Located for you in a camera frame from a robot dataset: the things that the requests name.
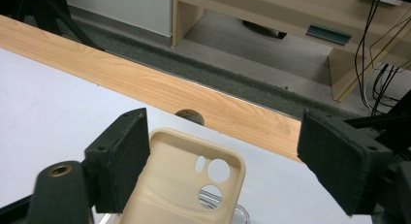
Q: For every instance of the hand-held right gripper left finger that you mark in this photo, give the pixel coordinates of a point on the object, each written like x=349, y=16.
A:
x=118, y=159

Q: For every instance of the white cabinet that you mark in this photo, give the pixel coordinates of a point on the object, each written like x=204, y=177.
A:
x=129, y=7

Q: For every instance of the wooden table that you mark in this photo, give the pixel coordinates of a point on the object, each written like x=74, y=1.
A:
x=129, y=81

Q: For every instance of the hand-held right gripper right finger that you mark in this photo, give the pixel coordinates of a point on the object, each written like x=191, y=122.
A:
x=345, y=159

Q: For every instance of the beige phone case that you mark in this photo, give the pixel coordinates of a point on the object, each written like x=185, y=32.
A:
x=174, y=185

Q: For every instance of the light wooden desk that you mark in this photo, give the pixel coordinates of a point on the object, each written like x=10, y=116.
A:
x=290, y=10

